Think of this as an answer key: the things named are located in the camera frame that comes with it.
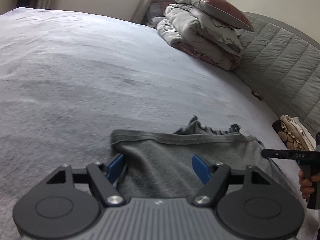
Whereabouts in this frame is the dark grey long-sleeve shirt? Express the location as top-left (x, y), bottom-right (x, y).
top-left (111, 116), bottom-right (296, 198)

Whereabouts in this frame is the right hand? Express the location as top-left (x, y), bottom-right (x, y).
top-left (298, 170), bottom-right (317, 199)

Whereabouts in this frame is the beige patterned bag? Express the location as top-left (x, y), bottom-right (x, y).
top-left (272, 115), bottom-right (316, 151)

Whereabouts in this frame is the small brown object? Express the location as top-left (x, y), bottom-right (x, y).
top-left (251, 91), bottom-right (263, 101)

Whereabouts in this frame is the grey quilted headboard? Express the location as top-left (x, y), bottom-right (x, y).
top-left (234, 12), bottom-right (319, 135)

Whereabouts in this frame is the grey bed sheet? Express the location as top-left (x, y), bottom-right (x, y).
top-left (1, 8), bottom-right (319, 239)

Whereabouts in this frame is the folded floral duvet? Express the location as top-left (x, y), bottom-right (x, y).
top-left (157, 3), bottom-right (244, 71)

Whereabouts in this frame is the maroon grey pillow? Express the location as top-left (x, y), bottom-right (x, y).
top-left (174, 0), bottom-right (254, 32)

